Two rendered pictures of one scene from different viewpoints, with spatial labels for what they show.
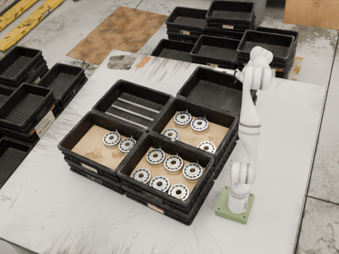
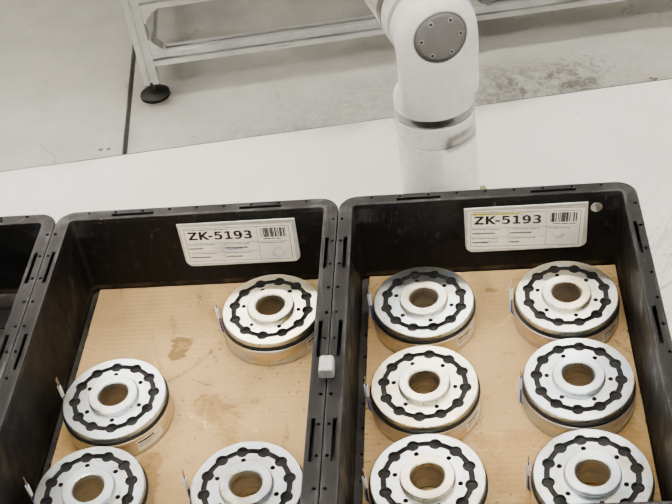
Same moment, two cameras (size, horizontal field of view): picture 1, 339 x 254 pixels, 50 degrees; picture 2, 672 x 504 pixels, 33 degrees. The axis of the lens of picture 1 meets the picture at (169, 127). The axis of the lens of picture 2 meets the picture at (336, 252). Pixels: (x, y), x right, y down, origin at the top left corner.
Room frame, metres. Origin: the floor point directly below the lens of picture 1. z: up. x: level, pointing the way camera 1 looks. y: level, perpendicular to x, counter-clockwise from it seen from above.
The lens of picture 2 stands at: (1.52, 0.60, 1.68)
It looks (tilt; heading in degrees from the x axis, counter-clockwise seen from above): 42 degrees down; 241
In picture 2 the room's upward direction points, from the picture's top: 9 degrees counter-clockwise
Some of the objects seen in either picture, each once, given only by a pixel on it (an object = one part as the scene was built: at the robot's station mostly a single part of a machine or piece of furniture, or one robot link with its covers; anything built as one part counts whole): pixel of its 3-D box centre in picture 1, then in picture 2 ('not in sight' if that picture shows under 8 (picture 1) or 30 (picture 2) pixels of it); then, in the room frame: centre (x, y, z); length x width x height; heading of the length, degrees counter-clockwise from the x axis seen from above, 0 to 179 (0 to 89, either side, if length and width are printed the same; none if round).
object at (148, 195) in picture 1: (166, 172); (497, 377); (1.07, 0.05, 0.87); 0.40 x 0.30 x 0.11; 53
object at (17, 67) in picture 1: (25, 81); not in sight; (2.65, 1.21, 0.37); 0.40 x 0.30 x 0.45; 151
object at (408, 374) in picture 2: (173, 162); (424, 383); (1.13, 0.01, 0.86); 0.05 x 0.05 x 0.01
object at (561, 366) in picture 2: (159, 184); (578, 375); (1.01, 0.09, 0.86); 0.05 x 0.05 x 0.01
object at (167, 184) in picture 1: (159, 184); (578, 379); (1.01, 0.09, 0.86); 0.10 x 0.10 x 0.01
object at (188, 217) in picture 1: (169, 184); not in sight; (1.07, 0.05, 0.76); 0.40 x 0.30 x 0.12; 53
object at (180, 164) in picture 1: (173, 163); (424, 386); (1.13, 0.01, 0.86); 0.10 x 0.10 x 0.01
